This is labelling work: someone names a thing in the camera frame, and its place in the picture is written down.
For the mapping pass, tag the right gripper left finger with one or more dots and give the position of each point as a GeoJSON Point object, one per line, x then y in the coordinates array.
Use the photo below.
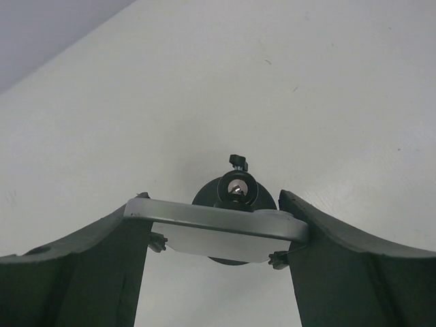
{"type": "Point", "coordinates": [91, 277]}

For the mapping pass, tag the black smartphone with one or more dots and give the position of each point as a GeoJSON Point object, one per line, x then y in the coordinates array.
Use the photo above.
{"type": "Point", "coordinates": [220, 233]}

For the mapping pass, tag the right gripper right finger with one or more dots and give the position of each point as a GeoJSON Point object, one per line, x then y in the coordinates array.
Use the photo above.
{"type": "Point", "coordinates": [347, 277]}

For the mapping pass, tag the black round phone stand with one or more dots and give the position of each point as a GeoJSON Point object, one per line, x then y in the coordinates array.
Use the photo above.
{"type": "Point", "coordinates": [236, 190]}

